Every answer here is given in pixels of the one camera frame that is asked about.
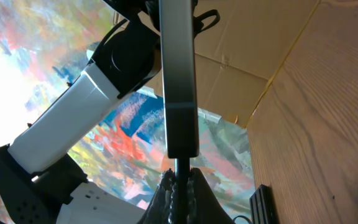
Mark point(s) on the black base rail with green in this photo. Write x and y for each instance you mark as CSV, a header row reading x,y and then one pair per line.
x,y
262,206

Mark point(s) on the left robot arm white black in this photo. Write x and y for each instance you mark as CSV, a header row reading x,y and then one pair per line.
x,y
41,183

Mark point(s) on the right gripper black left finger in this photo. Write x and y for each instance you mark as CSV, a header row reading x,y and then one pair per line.
x,y
162,208

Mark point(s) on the brown cardboard panel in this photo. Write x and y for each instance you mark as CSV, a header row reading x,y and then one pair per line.
x,y
238,57

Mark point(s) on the colourful painted backdrop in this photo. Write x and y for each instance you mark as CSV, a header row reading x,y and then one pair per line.
x,y
44,45

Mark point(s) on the Galaxy smartphone with reflective screen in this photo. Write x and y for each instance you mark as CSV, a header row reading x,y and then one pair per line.
x,y
179,81

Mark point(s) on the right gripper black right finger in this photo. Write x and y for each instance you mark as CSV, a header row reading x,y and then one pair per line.
x,y
203,206

